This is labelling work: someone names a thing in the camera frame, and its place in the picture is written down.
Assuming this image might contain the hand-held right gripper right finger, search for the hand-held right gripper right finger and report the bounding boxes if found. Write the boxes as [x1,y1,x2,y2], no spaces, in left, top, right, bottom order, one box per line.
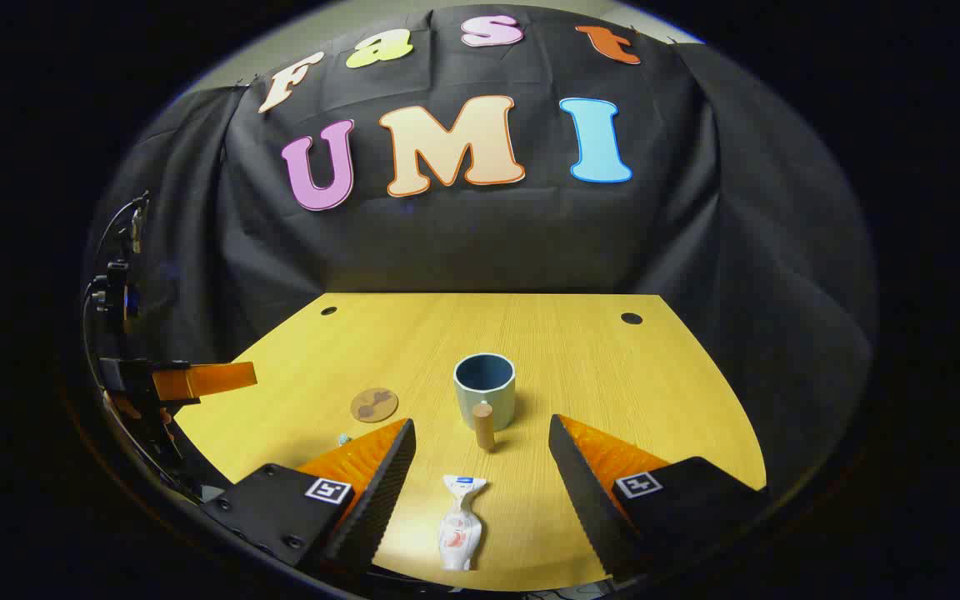
[548,414,773,583]

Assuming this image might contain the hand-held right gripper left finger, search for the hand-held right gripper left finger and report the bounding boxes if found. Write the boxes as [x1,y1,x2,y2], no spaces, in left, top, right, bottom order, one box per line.
[201,418,417,578]

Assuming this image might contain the white toothpaste tube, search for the white toothpaste tube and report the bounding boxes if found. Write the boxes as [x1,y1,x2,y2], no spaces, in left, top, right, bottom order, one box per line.
[437,475,488,573]

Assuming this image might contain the round brown coaster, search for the round brown coaster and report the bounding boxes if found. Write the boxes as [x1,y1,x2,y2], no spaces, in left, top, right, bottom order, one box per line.
[351,388,399,423]

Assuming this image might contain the blue cup with wooden handle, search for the blue cup with wooden handle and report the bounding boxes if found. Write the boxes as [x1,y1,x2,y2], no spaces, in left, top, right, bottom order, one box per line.
[453,353,517,453]

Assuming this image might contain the wooden desktop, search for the wooden desktop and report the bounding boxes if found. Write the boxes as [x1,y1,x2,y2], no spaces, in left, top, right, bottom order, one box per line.
[173,292,768,593]

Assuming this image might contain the black backdrop cloth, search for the black backdrop cloth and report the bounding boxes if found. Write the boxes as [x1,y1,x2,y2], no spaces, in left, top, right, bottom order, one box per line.
[84,7,877,501]

